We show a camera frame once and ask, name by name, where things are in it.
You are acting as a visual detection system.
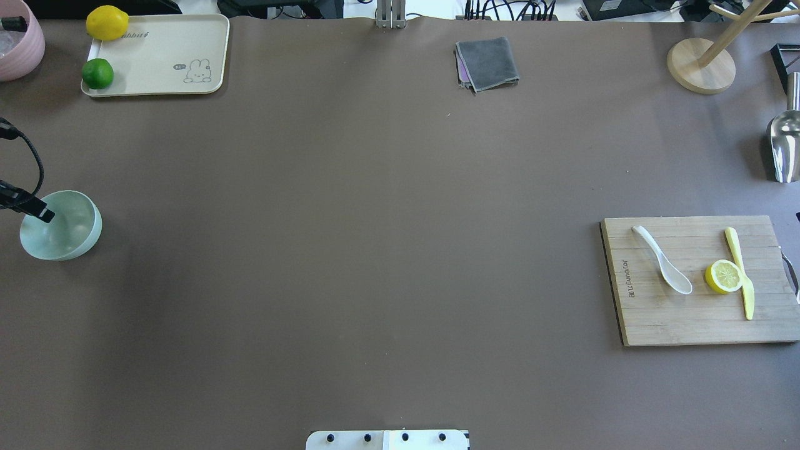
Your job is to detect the light green bowl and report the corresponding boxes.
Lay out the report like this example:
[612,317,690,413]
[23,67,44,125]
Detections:
[19,190,103,260]

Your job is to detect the pink bowl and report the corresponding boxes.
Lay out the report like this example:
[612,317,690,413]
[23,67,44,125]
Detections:
[1,1,45,83]

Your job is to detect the white ceramic spoon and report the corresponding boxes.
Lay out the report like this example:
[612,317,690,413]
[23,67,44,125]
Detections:
[631,225,693,294]

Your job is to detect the green lime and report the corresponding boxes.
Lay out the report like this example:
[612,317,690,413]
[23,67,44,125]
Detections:
[82,59,114,89]

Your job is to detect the yellow lemon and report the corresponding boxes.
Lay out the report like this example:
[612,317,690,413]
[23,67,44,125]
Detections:
[86,5,129,42]

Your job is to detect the beige cartoon tray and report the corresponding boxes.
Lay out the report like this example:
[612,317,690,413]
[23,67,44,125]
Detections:
[81,14,231,98]

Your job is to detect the grey folded cloth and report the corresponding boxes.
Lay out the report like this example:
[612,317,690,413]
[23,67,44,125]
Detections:
[454,36,520,93]

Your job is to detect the wooden cutting board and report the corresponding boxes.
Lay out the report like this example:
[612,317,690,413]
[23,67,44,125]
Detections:
[600,216,798,346]

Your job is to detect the wooden stand with round base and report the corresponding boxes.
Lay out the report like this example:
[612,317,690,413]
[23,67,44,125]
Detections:
[666,1,799,95]

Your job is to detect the half lemon slice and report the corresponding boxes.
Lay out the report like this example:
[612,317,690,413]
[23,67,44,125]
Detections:
[704,259,743,294]

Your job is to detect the yellow plastic knife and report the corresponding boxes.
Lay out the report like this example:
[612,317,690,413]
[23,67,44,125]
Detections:
[724,227,755,320]

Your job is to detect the metal scoop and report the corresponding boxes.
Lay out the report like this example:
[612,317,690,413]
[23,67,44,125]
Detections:
[768,72,799,183]

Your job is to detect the black box at table edge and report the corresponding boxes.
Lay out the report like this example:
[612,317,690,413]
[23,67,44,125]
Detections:
[769,43,800,93]

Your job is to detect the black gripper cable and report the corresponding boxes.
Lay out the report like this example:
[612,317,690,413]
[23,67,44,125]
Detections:
[0,117,45,196]

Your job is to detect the metal camera pole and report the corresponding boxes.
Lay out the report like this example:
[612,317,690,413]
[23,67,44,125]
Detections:
[375,0,406,29]

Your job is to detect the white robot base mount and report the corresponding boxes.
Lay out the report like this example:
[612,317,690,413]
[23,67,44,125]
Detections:
[305,428,471,449]

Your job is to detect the black cables behind table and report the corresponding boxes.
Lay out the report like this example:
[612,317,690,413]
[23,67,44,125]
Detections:
[466,0,559,21]

